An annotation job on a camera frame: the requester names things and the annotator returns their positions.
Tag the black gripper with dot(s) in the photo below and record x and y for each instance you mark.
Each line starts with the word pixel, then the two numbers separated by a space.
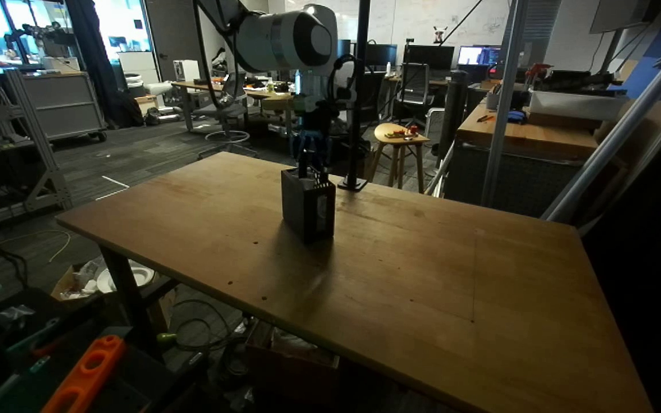
pixel 320 128

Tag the black perforated basket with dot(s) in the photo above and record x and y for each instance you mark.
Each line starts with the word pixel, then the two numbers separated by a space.
pixel 309 207

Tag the black vertical pole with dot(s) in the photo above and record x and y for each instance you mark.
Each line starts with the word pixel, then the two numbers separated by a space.
pixel 357 93

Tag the round wooden stool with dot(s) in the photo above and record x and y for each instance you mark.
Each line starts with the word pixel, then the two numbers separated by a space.
pixel 400 139

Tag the black office chair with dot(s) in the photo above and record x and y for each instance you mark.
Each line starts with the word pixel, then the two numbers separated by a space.
pixel 413 84

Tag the dark computer monitor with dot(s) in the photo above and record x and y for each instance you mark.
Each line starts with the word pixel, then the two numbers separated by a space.
pixel 427 57

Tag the lit computer monitor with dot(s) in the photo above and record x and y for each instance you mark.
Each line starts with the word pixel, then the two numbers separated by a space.
pixel 481 55

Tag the brown cardboard box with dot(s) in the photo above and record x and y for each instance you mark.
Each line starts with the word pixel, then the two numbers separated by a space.
pixel 292 367

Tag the wooden workbench with drawers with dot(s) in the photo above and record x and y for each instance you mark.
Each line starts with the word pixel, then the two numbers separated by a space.
pixel 527 153

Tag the black table leg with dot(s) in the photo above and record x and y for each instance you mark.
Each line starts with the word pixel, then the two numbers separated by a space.
pixel 128 299

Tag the open cardboard box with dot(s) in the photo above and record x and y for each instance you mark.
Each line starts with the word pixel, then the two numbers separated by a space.
pixel 91 283

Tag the grey drawer cart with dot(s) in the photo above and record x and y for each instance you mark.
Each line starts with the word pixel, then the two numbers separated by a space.
pixel 59 104

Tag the grey metal rack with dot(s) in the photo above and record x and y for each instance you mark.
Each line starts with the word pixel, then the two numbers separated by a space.
pixel 9 153

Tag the orange plastic holder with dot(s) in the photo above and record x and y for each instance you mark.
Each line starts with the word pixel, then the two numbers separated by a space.
pixel 85 374

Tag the diagonal aluminium bar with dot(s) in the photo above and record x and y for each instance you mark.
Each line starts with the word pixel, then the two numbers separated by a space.
pixel 621 122

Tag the vertical aluminium post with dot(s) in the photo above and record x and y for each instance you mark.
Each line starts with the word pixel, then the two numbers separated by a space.
pixel 504 100

